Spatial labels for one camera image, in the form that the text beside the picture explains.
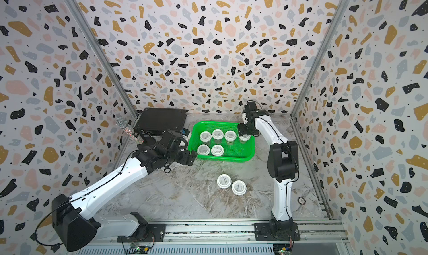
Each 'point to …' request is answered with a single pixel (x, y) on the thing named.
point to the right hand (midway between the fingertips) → (245, 131)
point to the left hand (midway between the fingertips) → (190, 150)
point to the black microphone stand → (149, 142)
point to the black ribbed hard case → (156, 121)
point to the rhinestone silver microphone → (122, 123)
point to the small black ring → (301, 200)
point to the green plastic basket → (220, 142)
